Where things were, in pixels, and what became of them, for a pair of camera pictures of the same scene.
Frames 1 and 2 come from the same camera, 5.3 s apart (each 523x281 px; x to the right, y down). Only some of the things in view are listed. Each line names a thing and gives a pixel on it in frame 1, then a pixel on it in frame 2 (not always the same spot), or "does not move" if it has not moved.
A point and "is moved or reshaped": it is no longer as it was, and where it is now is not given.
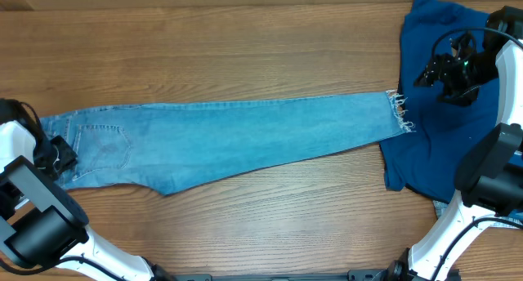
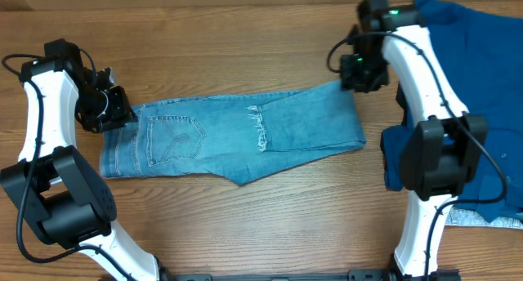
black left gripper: [64, 153] → [118, 110]
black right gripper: [445, 69] → [364, 78]
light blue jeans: [166, 148] is moved or reshaped
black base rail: [340, 275] does not move
